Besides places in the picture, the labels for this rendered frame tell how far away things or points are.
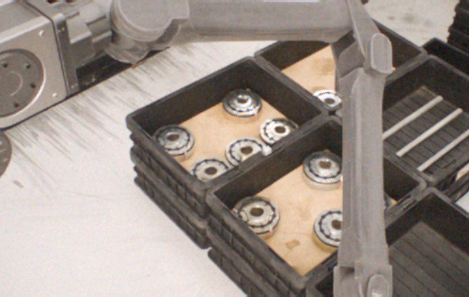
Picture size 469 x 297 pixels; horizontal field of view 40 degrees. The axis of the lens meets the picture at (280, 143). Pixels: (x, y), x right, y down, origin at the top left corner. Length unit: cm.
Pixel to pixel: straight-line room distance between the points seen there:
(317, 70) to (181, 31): 98
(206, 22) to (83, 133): 97
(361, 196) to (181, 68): 118
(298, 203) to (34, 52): 83
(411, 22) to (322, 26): 269
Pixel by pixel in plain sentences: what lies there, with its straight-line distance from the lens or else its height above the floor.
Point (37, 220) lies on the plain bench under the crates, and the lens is 165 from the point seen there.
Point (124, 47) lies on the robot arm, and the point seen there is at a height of 142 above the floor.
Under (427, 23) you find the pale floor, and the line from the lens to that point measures 373.
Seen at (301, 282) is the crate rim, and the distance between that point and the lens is 123.
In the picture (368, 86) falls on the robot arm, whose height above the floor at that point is 131.
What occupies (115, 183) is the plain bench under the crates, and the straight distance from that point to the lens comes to 169.
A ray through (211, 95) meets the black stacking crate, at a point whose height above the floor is 87.
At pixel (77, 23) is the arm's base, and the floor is 148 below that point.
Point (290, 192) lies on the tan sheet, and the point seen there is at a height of 83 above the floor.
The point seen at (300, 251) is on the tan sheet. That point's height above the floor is 83.
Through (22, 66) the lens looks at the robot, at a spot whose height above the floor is 147.
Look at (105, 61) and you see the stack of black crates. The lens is 250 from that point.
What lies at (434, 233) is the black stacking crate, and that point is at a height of 83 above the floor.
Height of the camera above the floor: 195
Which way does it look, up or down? 44 degrees down
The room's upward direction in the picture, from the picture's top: 6 degrees clockwise
